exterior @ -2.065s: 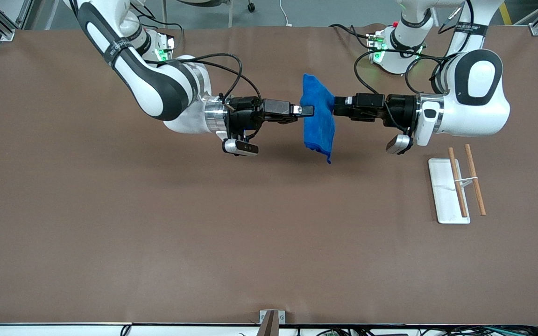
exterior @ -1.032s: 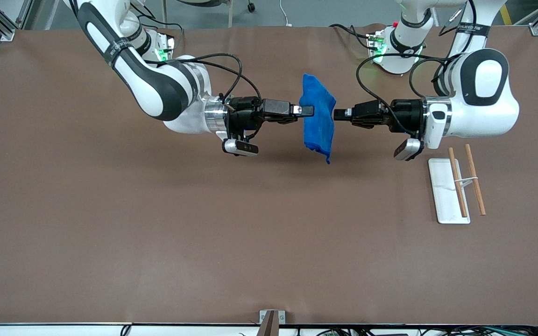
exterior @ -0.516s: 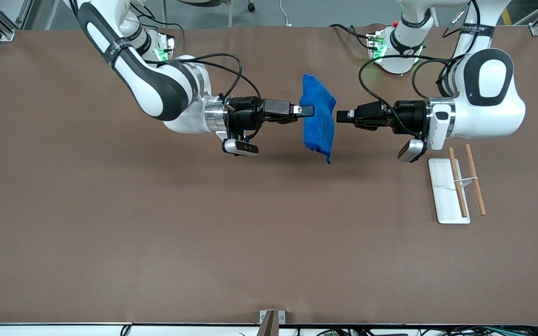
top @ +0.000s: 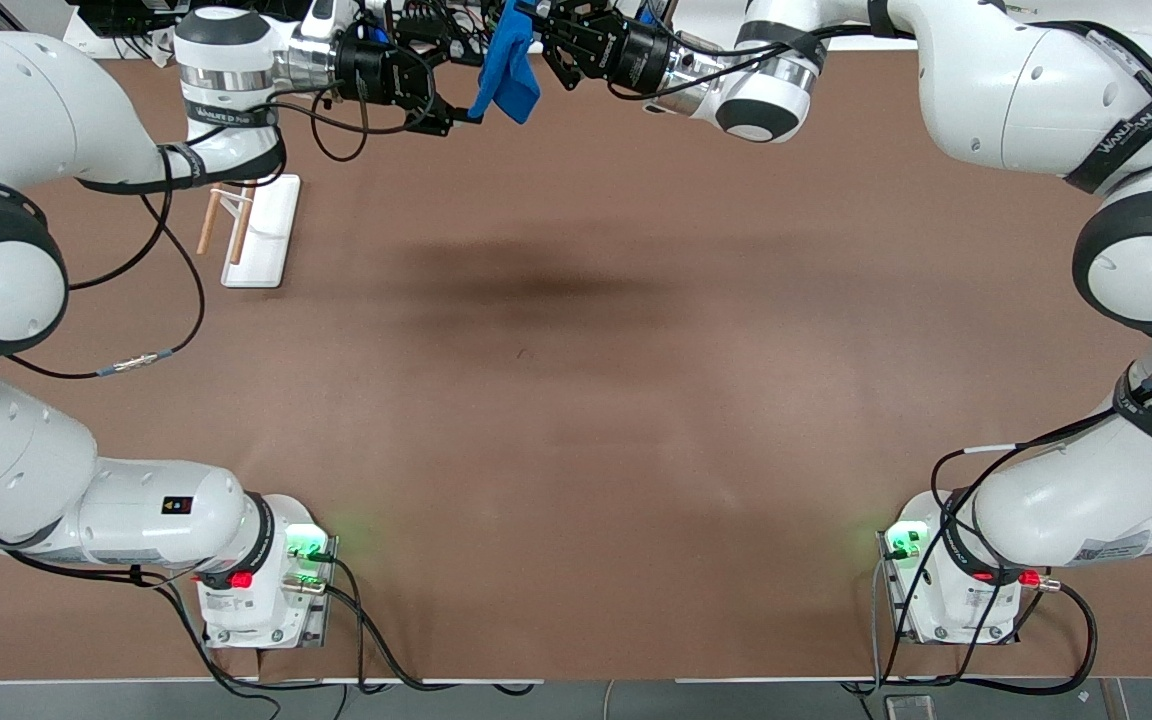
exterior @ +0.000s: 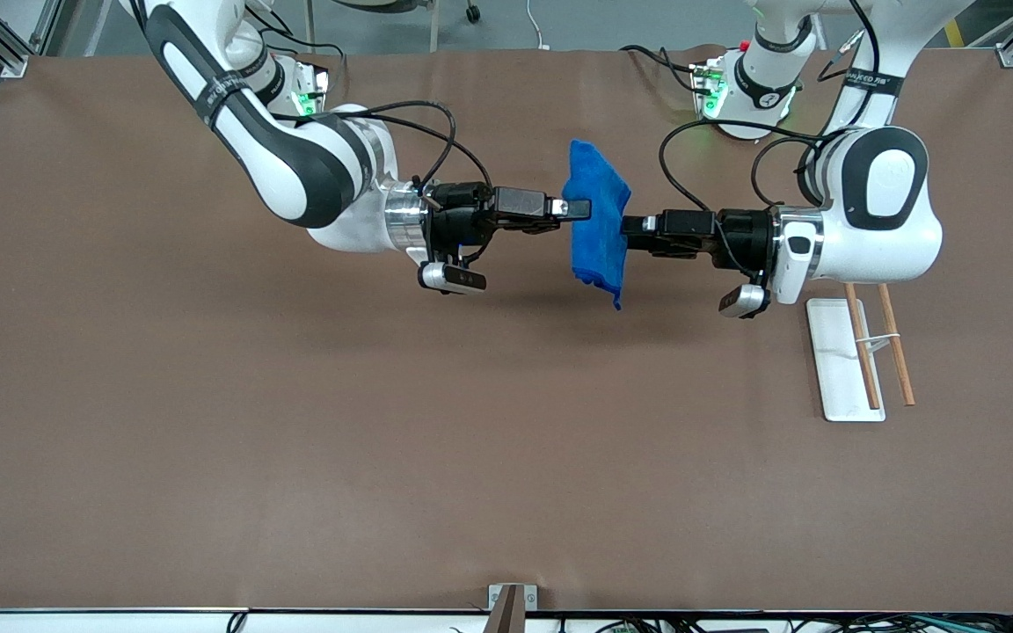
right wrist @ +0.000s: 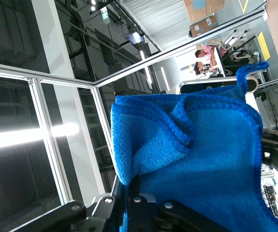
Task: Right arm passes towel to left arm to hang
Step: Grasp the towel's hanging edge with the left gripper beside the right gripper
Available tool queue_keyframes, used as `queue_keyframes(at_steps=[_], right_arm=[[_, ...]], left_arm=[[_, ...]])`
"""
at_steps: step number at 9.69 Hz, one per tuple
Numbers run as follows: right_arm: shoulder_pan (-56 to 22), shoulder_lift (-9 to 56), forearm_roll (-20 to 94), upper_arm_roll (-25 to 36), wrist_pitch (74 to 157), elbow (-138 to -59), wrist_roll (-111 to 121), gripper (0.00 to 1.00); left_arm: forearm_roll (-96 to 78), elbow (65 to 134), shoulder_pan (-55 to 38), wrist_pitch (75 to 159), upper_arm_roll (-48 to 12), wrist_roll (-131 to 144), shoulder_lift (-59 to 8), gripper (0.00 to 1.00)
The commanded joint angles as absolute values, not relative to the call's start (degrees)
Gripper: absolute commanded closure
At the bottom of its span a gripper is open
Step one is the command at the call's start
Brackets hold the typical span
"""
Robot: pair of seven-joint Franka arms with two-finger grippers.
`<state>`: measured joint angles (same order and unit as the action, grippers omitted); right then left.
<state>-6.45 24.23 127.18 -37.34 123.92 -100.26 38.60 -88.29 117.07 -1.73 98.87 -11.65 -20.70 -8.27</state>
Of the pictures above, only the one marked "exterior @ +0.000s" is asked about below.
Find brown table cover sheet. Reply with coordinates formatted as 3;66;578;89
0;44;1013;614

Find white towel rack base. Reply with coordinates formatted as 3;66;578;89
805;298;886;423

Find white table edge rail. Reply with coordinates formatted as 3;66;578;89
0;607;1013;633

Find black left arm base cable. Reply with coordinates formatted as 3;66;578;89
619;44;703;93

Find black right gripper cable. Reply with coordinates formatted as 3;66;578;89
269;98;494;265

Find black right arm base cable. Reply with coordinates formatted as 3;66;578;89
247;4;347;89

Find white wheeled stand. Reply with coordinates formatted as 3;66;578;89
304;0;483;52

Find blue towel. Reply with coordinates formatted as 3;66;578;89
561;139;633;311

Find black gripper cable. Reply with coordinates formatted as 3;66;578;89
658;119;826;282
269;98;494;265

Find metal bracket with brown post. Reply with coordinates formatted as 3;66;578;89
487;583;539;633

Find thin white cable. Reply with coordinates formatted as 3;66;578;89
524;0;553;51

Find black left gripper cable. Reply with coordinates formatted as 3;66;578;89
658;119;826;282

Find black arm base cable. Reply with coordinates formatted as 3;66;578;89
247;4;347;89
619;44;703;93

